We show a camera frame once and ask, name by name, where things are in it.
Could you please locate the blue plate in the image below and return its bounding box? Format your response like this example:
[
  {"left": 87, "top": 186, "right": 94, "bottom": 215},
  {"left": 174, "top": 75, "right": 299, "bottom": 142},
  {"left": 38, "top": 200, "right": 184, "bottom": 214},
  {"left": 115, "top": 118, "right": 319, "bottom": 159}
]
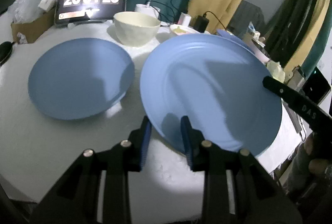
[
  {"left": 28, "top": 38, "right": 135, "bottom": 121},
  {"left": 140, "top": 34, "right": 282, "bottom": 156}
]

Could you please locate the white desk lamp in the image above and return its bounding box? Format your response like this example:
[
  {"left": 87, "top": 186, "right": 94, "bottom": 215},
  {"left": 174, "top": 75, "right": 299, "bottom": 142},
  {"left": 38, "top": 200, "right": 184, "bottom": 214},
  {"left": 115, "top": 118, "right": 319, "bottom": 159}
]
[{"left": 134, "top": 0, "right": 161, "bottom": 19}]

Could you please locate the clear plastic bag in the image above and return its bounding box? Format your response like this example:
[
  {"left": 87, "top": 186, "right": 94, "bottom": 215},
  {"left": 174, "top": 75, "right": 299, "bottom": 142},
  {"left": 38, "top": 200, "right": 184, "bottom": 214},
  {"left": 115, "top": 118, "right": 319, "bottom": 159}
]
[{"left": 8, "top": 0, "right": 43, "bottom": 24}]

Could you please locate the blue bowl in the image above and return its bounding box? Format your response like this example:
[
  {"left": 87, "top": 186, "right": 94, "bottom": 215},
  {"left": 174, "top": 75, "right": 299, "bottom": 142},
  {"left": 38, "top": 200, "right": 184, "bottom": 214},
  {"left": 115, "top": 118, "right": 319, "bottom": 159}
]
[{"left": 216, "top": 29, "right": 254, "bottom": 53}]

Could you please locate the white charger adapter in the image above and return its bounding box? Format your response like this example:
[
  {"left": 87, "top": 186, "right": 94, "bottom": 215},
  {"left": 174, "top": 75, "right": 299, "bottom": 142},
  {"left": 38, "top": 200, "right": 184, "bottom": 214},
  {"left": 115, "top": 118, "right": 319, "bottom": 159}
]
[{"left": 178, "top": 12, "right": 192, "bottom": 26}]

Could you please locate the cream bowl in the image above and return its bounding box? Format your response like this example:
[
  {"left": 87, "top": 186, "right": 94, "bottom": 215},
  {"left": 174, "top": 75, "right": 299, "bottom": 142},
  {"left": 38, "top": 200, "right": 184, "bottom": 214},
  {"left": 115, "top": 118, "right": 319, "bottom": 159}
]
[{"left": 113, "top": 11, "right": 161, "bottom": 46}]

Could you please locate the pink strawberry bowl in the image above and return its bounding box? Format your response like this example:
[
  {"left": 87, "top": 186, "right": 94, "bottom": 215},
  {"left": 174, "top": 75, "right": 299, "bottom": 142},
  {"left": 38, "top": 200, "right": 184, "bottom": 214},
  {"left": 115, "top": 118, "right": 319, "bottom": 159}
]
[{"left": 170, "top": 24, "right": 199, "bottom": 36}]

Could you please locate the cardboard box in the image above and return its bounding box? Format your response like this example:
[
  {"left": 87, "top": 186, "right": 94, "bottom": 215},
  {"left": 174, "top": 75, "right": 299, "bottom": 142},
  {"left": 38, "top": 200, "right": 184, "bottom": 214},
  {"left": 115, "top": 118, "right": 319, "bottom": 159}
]
[{"left": 11, "top": 7, "right": 55, "bottom": 44}]

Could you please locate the black round pouch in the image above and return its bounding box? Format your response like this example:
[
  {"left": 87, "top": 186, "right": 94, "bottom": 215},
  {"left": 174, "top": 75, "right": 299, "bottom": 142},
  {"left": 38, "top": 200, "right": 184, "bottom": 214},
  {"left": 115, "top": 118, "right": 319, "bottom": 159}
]
[{"left": 0, "top": 41, "right": 15, "bottom": 66}]

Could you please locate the black charger adapter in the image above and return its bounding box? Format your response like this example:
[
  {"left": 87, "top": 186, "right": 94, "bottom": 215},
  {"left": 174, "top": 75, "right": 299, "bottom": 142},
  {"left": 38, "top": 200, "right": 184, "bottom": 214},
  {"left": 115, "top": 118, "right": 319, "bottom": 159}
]
[{"left": 193, "top": 14, "right": 209, "bottom": 33}]

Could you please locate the small white box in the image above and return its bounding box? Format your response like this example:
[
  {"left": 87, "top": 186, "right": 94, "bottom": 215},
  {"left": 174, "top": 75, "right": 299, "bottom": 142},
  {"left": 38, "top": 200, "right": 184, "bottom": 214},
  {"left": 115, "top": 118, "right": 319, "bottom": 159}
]
[{"left": 38, "top": 0, "right": 56, "bottom": 12}]

